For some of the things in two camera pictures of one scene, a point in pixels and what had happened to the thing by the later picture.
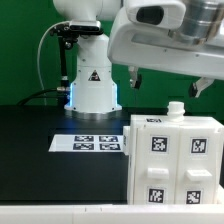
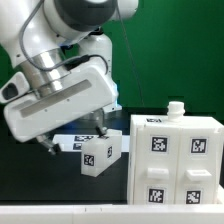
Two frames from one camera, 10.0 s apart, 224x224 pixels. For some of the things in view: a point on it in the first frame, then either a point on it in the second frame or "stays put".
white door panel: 198,166 stays put
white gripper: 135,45 to 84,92
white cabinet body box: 174,158 stays put
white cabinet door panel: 155,167 stays put
